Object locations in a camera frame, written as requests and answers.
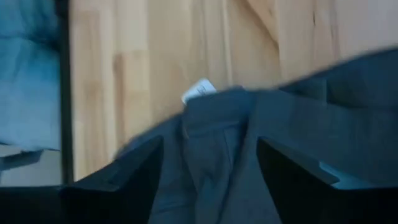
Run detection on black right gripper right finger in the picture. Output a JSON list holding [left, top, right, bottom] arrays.
[[257, 136, 398, 224]]

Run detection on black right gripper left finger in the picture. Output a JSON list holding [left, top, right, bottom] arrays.
[[0, 135, 165, 224]]

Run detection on dark grey garment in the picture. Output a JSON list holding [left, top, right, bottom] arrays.
[[113, 46, 398, 224]]

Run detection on black aluminium table frame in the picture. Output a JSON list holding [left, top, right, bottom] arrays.
[[55, 0, 75, 184]]

